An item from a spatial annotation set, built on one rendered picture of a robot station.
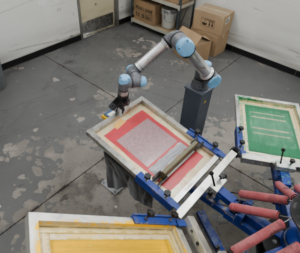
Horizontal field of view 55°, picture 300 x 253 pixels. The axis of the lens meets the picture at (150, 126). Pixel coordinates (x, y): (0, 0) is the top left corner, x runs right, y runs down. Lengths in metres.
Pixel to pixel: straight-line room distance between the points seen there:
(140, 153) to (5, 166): 1.96
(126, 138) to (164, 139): 0.28
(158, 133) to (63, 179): 1.47
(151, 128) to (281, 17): 3.71
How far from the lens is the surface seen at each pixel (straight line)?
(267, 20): 5.49
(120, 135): 2.08
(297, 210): 1.67
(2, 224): 3.15
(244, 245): 1.65
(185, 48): 1.94
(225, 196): 1.89
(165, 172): 1.82
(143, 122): 2.19
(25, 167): 3.50
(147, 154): 2.00
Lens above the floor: 2.54
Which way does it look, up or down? 42 degrees down
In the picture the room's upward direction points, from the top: 4 degrees clockwise
